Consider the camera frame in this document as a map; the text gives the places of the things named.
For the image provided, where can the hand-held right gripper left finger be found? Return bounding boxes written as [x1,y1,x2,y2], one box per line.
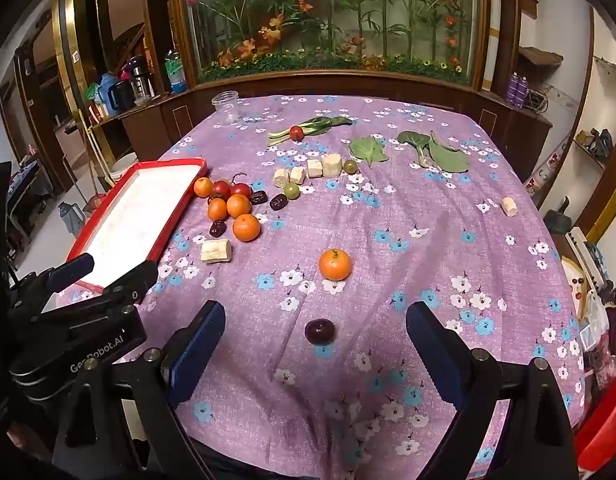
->
[52,300,227,480]

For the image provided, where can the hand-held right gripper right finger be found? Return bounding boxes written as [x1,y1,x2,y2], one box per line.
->
[405,301,581,480]

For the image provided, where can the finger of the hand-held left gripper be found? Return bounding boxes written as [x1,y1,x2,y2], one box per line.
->
[15,253,96,311]
[33,260,160,327]

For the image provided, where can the red tray white inside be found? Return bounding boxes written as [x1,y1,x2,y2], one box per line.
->
[66,158,209,295]

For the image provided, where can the dark purple plum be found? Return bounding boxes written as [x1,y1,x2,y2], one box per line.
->
[304,318,337,346]

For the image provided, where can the grey floor kettle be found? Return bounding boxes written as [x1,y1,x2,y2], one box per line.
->
[58,201,86,235]

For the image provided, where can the purple floral tablecloth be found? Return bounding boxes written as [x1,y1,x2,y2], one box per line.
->
[55,94,586,480]

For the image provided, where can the white plastic bucket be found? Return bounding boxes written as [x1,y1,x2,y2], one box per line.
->
[109,152,139,183]

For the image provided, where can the dark wooden cabinet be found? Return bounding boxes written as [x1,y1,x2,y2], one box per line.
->
[90,67,553,196]

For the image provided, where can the black mug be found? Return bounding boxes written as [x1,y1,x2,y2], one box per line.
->
[108,80,137,113]

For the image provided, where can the blue plastic jug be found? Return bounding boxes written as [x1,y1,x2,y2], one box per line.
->
[97,73,120,117]

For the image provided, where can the red plastic stool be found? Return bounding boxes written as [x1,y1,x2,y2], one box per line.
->
[572,385,616,471]

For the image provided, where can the green vegetable leaf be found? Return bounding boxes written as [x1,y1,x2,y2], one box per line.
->
[428,131,471,173]
[348,136,390,169]

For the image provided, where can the steel thermos flask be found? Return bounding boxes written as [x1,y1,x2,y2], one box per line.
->
[128,56,156,106]

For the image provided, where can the clear plastic jar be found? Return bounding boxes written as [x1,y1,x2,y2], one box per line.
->
[211,90,239,125]

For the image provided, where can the small bok choy stalk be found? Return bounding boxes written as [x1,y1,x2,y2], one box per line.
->
[397,130,433,168]

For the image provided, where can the green label water bottle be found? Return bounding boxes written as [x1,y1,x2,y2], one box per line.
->
[164,49,189,95]

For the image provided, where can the floral printed bag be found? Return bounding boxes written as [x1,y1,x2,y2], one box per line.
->
[525,135,571,196]

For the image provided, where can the long bok choy stalk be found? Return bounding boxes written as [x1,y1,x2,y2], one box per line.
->
[267,116,353,147]

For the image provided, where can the black shoes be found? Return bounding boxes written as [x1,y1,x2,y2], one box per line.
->
[588,128,614,158]

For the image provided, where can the brown cardboard piece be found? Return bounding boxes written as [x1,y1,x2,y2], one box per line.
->
[518,46,563,67]

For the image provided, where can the white rolled poster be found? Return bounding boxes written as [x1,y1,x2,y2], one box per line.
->
[482,0,503,92]

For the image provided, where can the glass case artificial flowers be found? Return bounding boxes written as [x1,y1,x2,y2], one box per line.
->
[168,0,493,92]

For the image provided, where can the yellow handled broom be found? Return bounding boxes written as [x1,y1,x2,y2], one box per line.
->
[78,108,114,211]

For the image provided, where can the gold trimmed wooden shelf frame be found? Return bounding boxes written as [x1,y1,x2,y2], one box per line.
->
[568,5,616,246]

